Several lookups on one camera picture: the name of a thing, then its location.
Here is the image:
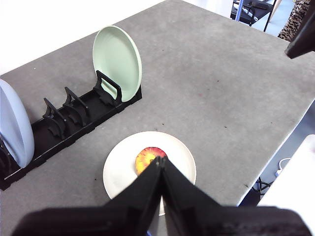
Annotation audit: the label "black plate rack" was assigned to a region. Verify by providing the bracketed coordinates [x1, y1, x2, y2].
[0, 70, 143, 191]

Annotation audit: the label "blue pole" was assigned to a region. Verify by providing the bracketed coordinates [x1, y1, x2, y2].
[235, 0, 244, 22]

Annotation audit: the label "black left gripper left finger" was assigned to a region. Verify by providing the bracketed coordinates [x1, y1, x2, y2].
[11, 156, 162, 236]

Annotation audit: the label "leopard print cloth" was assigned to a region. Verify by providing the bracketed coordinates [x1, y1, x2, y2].
[278, 0, 312, 42]

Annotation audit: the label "black floor cables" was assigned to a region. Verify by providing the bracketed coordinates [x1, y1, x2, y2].
[251, 177, 270, 197]

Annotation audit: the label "cream yellow plate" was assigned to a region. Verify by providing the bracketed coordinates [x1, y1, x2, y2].
[102, 131, 197, 216]

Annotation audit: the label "black metal frame stand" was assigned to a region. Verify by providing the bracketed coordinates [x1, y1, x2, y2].
[230, 0, 278, 32]

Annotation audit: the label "pale green plate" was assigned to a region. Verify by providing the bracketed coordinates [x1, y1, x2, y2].
[92, 25, 143, 103]

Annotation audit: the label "pale blue plate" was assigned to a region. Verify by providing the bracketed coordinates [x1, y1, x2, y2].
[0, 79, 35, 169]

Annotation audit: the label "white furniture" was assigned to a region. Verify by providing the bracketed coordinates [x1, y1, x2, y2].
[257, 134, 315, 207]

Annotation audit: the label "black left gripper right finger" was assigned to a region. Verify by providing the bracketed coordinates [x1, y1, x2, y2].
[161, 156, 312, 236]

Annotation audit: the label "red yellow apple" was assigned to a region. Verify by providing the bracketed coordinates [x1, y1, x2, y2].
[134, 147, 168, 176]

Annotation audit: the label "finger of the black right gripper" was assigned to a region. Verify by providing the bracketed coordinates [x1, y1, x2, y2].
[284, 4, 315, 59]

